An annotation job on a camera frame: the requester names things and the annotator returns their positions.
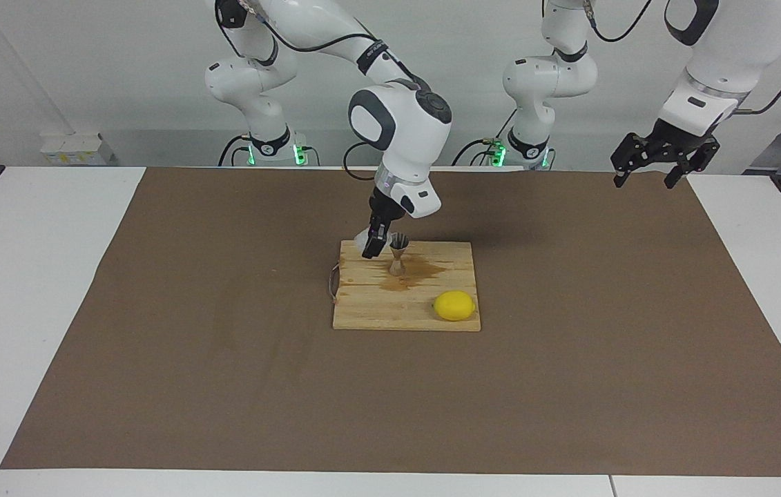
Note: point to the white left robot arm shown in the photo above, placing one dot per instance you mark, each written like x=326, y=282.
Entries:
x=735, y=55

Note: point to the yellow lemon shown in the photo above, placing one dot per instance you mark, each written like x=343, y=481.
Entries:
x=454, y=306

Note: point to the white wall power box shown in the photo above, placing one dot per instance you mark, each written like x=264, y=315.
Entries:
x=76, y=148

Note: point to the brown table mat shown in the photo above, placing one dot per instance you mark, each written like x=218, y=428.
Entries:
x=224, y=386

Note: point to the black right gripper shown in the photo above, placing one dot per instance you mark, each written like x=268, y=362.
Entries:
x=387, y=212

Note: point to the wooden cutting board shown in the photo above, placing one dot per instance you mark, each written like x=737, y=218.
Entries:
x=376, y=307

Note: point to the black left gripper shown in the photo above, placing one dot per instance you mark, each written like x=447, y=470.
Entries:
x=680, y=137

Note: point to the steel double jigger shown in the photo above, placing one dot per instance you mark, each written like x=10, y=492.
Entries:
x=398, y=266

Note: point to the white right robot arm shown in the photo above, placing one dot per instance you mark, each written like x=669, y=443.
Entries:
x=404, y=131

